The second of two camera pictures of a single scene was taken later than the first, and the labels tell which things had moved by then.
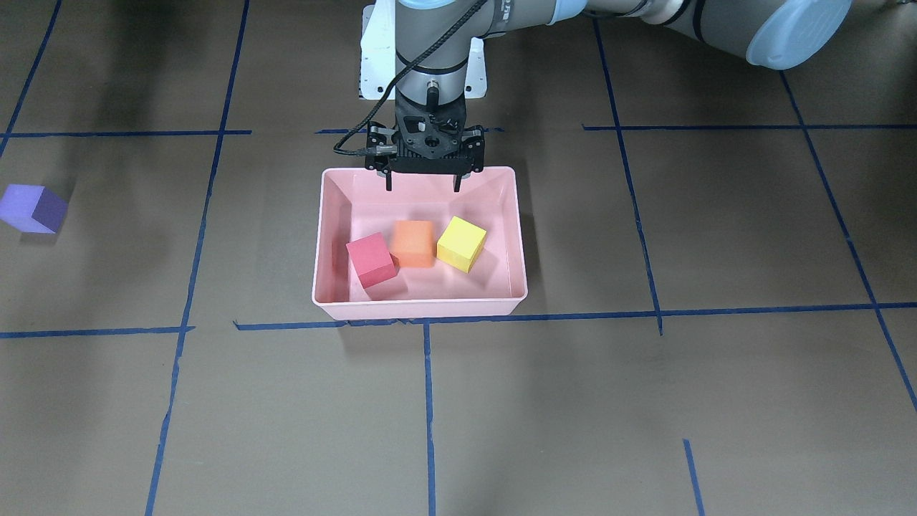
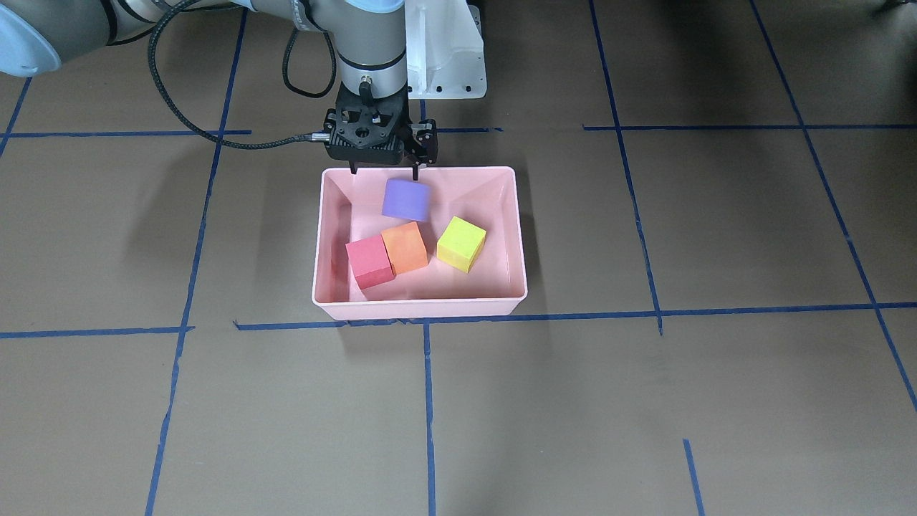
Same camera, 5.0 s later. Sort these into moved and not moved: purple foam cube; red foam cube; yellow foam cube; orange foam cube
Moved: orange foam cube; purple foam cube
Not moved: yellow foam cube; red foam cube
